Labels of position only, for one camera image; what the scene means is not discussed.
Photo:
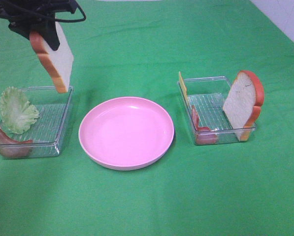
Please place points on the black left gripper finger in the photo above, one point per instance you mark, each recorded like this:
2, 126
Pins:
22, 29
47, 29

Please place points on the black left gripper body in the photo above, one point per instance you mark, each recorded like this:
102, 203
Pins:
36, 12

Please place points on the bread slice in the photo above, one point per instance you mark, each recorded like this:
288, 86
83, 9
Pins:
57, 63
243, 103

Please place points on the green lettuce leaf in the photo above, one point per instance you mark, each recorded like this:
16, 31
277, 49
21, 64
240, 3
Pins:
16, 111

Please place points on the bacon strip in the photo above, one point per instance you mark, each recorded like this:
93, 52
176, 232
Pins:
11, 148
201, 132

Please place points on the clear left plastic container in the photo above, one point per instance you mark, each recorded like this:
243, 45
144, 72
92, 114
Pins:
48, 133

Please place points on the clear plastic container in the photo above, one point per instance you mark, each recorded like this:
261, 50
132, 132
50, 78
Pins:
208, 95
48, 133

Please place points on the green tablecloth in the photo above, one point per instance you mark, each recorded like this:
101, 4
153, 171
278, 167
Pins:
139, 48

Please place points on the pink round plate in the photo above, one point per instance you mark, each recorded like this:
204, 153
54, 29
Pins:
126, 133

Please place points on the yellow cheese slice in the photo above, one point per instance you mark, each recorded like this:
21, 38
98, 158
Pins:
183, 88

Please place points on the clear right plastic container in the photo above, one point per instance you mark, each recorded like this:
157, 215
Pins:
208, 95

